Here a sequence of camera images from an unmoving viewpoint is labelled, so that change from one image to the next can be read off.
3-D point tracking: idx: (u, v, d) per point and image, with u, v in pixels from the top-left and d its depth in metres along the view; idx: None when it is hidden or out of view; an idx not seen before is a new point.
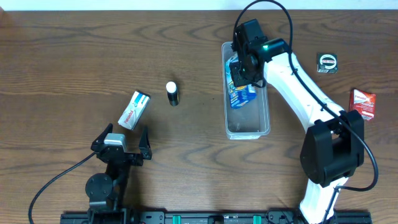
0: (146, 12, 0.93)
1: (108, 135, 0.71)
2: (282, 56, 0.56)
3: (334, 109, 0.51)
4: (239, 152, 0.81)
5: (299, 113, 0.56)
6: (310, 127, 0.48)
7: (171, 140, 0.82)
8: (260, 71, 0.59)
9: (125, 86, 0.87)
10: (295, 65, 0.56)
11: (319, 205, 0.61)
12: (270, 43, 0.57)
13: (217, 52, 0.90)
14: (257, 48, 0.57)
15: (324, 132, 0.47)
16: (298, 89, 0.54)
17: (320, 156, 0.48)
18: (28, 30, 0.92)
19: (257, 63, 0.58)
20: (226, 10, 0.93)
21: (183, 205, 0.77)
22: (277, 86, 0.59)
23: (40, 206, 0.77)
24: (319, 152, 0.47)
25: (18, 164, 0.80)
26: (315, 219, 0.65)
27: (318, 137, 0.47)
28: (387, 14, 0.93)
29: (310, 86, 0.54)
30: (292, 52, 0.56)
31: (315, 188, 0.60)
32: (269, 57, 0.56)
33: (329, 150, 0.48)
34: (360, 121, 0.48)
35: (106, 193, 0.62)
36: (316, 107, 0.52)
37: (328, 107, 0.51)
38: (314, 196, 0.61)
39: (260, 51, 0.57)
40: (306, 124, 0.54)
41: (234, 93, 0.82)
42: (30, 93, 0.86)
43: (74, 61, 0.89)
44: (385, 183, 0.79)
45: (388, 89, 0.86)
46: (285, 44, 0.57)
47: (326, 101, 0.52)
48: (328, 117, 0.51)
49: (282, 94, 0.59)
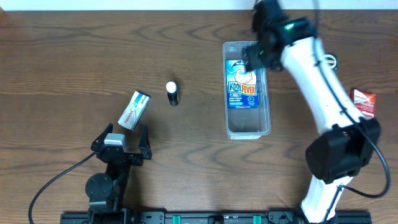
0: (146, 12, 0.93)
1: (108, 135, 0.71)
2: (306, 43, 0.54)
3: (354, 114, 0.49)
4: (239, 152, 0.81)
5: (314, 107, 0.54)
6: None
7: (171, 140, 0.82)
8: (278, 51, 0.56)
9: (125, 86, 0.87)
10: (319, 55, 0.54)
11: (321, 203, 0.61)
12: (295, 24, 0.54)
13: (217, 52, 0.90)
14: (279, 26, 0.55)
15: (337, 137, 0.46)
16: (318, 84, 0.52)
17: (331, 157, 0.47)
18: (28, 30, 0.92)
19: (276, 43, 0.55)
20: (227, 10, 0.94)
21: (183, 205, 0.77)
22: (295, 74, 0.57)
23: (39, 206, 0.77)
24: (331, 154, 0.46)
25: (18, 164, 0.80)
26: (316, 218, 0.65)
27: (331, 142, 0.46)
28: (387, 15, 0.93)
29: (331, 84, 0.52)
30: (318, 40, 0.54)
31: (318, 185, 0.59)
32: (291, 40, 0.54)
33: (340, 153, 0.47)
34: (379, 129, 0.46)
35: (106, 193, 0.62)
36: (335, 109, 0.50)
37: (347, 111, 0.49)
38: (316, 195, 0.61)
39: (282, 29, 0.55)
40: (321, 126, 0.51)
41: (236, 94, 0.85)
42: (29, 93, 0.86)
43: (74, 61, 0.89)
44: (386, 183, 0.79)
45: (388, 89, 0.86)
46: (309, 25, 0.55)
47: (347, 104, 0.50)
48: (346, 121, 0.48)
49: (300, 85, 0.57)
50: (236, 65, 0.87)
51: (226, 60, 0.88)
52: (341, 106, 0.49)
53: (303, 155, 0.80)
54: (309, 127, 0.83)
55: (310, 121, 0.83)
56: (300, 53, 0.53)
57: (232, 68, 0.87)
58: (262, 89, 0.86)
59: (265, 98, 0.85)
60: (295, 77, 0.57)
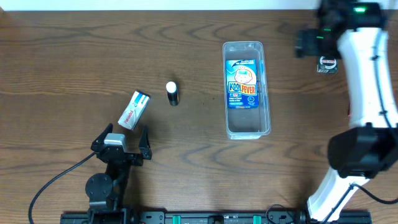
0: (146, 12, 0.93)
1: (108, 135, 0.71)
2: (372, 32, 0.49)
3: (392, 119, 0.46)
4: (239, 152, 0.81)
5: (355, 96, 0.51)
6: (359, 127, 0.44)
7: (171, 140, 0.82)
8: (341, 30, 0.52)
9: (125, 86, 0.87)
10: (380, 50, 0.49)
11: (329, 200, 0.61)
12: (367, 9, 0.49)
13: (217, 52, 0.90)
14: (349, 5, 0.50)
15: (367, 134, 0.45)
16: (368, 78, 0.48)
17: (352, 153, 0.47)
18: (28, 30, 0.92)
19: (341, 22, 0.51)
20: (226, 10, 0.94)
21: (183, 205, 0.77)
22: (344, 58, 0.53)
23: (39, 206, 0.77)
24: (354, 150, 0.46)
25: (18, 164, 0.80)
26: (318, 216, 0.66)
27: (360, 138, 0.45)
28: None
29: (381, 81, 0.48)
30: (384, 33, 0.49)
31: (330, 182, 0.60)
32: (359, 25, 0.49)
33: (364, 152, 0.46)
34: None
35: (106, 193, 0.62)
36: (376, 107, 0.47)
37: (387, 114, 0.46)
38: (325, 191, 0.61)
39: (351, 9, 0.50)
40: (355, 115, 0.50)
41: (236, 94, 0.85)
42: (29, 93, 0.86)
43: (74, 61, 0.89)
44: (386, 183, 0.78)
45: None
46: (384, 16, 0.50)
47: (389, 107, 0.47)
48: (382, 123, 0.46)
49: (347, 70, 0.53)
50: (236, 65, 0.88)
51: (226, 60, 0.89)
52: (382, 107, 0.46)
53: (303, 155, 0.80)
54: (309, 127, 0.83)
55: (310, 121, 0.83)
56: (362, 41, 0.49)
57: (232, 68, 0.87)
58: (262, 89, 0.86)
59: (265, 99, 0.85)
60: (344, 60, 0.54)
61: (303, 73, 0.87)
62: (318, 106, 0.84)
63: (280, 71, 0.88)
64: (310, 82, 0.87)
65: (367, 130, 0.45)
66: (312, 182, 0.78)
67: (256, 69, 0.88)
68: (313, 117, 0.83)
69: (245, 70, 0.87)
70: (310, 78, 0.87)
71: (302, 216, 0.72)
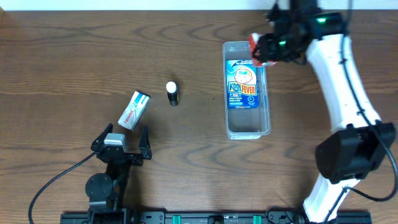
0: (146, 12, 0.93)
1: (108, 135, 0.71)
2: None
3: (370, 116, 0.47)
4: (239, 152, 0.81)
5: (331, 102, 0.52)
6: (339, 131, 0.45)
7: (171, 139, 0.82)
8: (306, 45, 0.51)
9: (125, 86, 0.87)
10: (346, 53, 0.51)
11: (324, 204, 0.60)
12: None
13: (217, 52, 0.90)
14: (311, 17, 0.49)
15: (351, 137, 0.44)
16: (340, 82, 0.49)
17: (339, 158, 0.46)
18: (28, 30, 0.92)
19: (306, 35, 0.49)
20: (226, 10, 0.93)
21: (183, 205, 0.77)
22: (316, 68, 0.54)
23: (39, 206, 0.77)
24: (341, 155, 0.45)
25: (18, 164, 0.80)
26: (318, 218, 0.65)
27: (344, 141, 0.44)
28: (387, 15, 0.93)
29: (354, 84, 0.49)
30: None
31: (323, 185, 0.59)
32: None
33: (350, 155, 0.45)
34: (393, 134, 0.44)
35: (106, 193, 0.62)
36: (353, 109, 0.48)
37: (365, 112, 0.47)
38: (319, 196, 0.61)
39: (313, 22, 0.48)
40: (336, 119, 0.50)
41: (236, 94, 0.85)
42: (29, 93, 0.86)
43: (74, 61, 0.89)
44: (385, 184, 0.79)
45: (388, 89, 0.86)
46: None
47: (366, 104, 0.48)
48: (362, 122, 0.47)
49: (322, 83, 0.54)
50: (236, 65, 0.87)
51: (226, 60, 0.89)
52: (359, 106, 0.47)
53: (303, 155, 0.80)
54: (309, 127, 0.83)
55: (310, 121, 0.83)
56: None
57: (232, 68, 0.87)
58: (262, 89, 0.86)
59: (265, 99, 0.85)
60: (317, 71, 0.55)
61: (303, 73, 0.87)
62: (318, 106, 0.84)
63: (279, 71, 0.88)
64: (309, 82, 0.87)
65: (350, 133, 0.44)
66: (312, 182, 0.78)
67: (256, 69, 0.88)
68: (314, 117, 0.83)
69: (245, 70, 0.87)
70: (310, 78, 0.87)
71: (301, 219, 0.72)
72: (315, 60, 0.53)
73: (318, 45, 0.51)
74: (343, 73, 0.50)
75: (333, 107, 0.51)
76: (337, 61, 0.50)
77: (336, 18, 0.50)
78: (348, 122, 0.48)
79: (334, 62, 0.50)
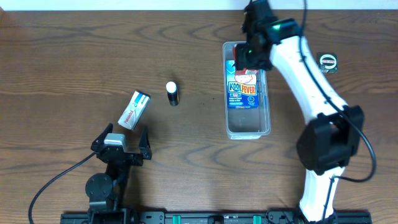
0: (146, 11, 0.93)
1: (108, 135, 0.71)
2: None
3: (337, 102, 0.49)
4: (239, 152, 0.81)
5: (300, 99, 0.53)
6: (311, 121, 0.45)
7: (171, 140, 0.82)
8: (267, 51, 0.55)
9: (125, 86, 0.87)
10: (305, 51, 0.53)
11: (316, 199, 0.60)
12: None
13: (217, 52, 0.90)
14: (267, 27, 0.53)
15: (323, 124, 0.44)
16: (304, 78, 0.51)
17: (317, 148, 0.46)
18: (28, 30, 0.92)
19: (265, 43, 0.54)
20: (227, 10, 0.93)
21: (183, 205, 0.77)
22: (280, 71, 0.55)
23: (40, 206, 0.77)
24: (318, 145, 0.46)
25: (18, 165, 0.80)
26: (314, 216, 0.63)
27: (317, 130, 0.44)
28: (387, 15, 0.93)
29: (318, 78, 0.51)
30: None
31: (311, 181, 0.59)
32: None
33: (326, 143, 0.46)
34: (362, 116, 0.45)
35: (106, 193, 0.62)
36: (320, 99, 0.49)
37: (332, 99, 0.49)
38: (310, 191, 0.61)
39: (270, 30, 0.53)
40: (308, 116, 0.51)
41: (236, 94, 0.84)
42: (28, 93, 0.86)
43: (74, 61, 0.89)
44: (385, 184, 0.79)
45: (388, 89, 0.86)
46: None
47: (331, 94, 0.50)
48: (331, 110, 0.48)
49: (288, 83, 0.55)
50: None
51: (226, 60, 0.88)
52: (326, 96, 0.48)
53: None
54: None
55: None
56: None
57: (232, 68, 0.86)
58: (262, 89, 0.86)
59: (265, 98, 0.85)
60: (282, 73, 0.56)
61: None
62: None
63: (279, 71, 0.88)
64: None
65: (322, 121, 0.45)
66: None
67: None
68: None
69: None
70: None
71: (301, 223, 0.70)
72: (277, 63, 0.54)
73: (275, 49, 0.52)
74: (305, 69, 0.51)
75: (303, 105, 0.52)
76: (297, 60, 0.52)
77: (290, 24, 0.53)
78: (318, 111, 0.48)
79: (294, 61, 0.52)
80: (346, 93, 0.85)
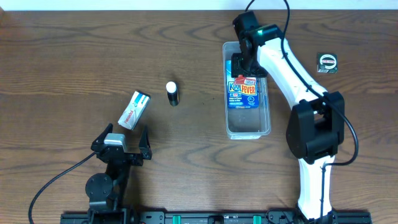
0: (146, 12, 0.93)
1: (108, 135, 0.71)
2: None
3: (318, 90, 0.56)
4: (239, 152, 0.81)
5: (285, 91, 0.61)
6: (295, 107, 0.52)
7: (171, 140, 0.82)
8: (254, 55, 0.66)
9: (125, 86, 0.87)
10: (286, 49, 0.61)
11: (312, 192, 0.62)
12: None
13: (217, 52, 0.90)
14: (253, 33, 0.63)
15: (306, 109, 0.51)
16: (286, 71, 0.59)
17: (303, 132, 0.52)
18: (27, 30, 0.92)
19: (252, 46, 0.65)
20: (227, 10, 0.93)
21: (183, 205, 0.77)
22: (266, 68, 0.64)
23: (39, 206, 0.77)
24: (303, 129, 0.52)
25: (18, 164, 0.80)
26: (313, 214, 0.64)
27: (300, 114, 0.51)
28: (386, 15, 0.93)
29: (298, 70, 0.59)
30: None
31: (305, 175, 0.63)
32: None
33: (311, 127, 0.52)
34: (342, 102, 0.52)
35: (106, 193, 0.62)
36: (302, 89, 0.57)
37: (313, 88, 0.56)
38: (305, 186, 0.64)
39: (255, 37, 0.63)
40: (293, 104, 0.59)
41: (236, 94, 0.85)
42: (28, 93, 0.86)
43: (74, 61, 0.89)
44: (385, 183, 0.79)
45: (388, 89, 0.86)
46: None
47: (312, 83, 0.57)
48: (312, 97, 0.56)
49: (273, 78, 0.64)
50: None
51: (226, 60, 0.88)
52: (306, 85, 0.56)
53: None
54: None
55: None
56: None
57: None
58: (262, 89, 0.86)
59: (265, 98, 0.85)
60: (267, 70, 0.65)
61: None
62: None
63: None
64: None
65: (305, 107, 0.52)
66: None
67: None
68: None
69: None
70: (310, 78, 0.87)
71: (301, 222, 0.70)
72: (263, 61, 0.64)
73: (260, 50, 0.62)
74: (287, 65, 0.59)
75: (288, 94, 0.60)
76: (279, 57, 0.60)
77: (272, 30, 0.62)
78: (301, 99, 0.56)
79: (277, 58, 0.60)
80: (346, 93, 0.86)
